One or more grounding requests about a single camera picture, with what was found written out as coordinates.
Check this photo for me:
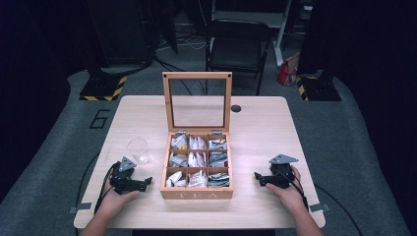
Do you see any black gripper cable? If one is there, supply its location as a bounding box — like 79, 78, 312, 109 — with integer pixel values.
284, 170, 364, 236
74, 152, 120, 236

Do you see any wooden tea box with glass lid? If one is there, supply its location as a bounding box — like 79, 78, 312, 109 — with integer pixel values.
159, 71, 235, 201

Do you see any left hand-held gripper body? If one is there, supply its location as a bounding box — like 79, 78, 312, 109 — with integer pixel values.
109, 155, 148, 195

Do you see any black folding chair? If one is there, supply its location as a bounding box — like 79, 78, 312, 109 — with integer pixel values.
205, 18, 275, 96

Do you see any person's left hand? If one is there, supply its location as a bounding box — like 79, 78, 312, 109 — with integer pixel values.
97, 170, 142, 218

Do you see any pile of tea bags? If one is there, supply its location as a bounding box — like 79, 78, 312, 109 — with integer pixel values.
165, 133, 231, 189

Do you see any black yellow striped stand base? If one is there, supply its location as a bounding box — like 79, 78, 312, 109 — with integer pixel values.
295, 74, 342, 102
79, 74, 129, 102

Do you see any white floor cable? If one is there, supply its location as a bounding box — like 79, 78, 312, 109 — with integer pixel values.
155, 34, 209, 52

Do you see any grey metal table bracket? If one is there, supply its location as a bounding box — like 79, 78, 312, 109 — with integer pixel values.
68, 202, 93, 215
308, 203, 331, 213

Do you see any red paper bag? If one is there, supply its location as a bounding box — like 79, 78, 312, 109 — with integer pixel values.
275, 52, 301, 88

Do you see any clear glass cup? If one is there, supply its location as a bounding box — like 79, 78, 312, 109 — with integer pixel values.
126, 137, 150, 166

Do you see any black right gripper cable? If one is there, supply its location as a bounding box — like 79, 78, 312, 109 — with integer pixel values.
284, 170, 364, 236

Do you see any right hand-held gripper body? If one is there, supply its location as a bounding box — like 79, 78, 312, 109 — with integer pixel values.
261, 153, 300, 190

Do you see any person's right hand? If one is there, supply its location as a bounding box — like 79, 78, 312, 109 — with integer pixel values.
265, 164, 309, 214

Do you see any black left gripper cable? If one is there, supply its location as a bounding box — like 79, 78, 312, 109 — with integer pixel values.
74, 152, 120, 236

